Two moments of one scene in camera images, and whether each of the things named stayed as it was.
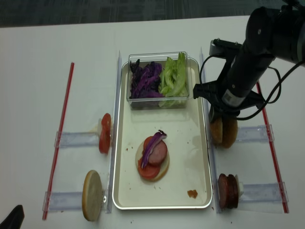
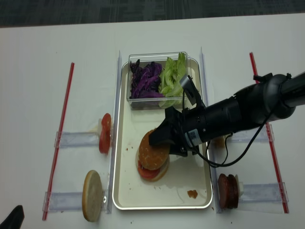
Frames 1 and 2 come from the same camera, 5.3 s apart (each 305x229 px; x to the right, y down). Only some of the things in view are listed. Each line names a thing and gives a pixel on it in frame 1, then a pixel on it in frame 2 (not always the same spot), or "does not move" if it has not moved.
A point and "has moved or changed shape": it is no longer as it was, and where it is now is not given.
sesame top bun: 216,131 has moved or changed shape
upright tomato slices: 105,138 does not move
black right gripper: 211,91 to 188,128
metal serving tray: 188,184 does not move
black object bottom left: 15,219 does not move
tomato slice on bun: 149,171 does not move
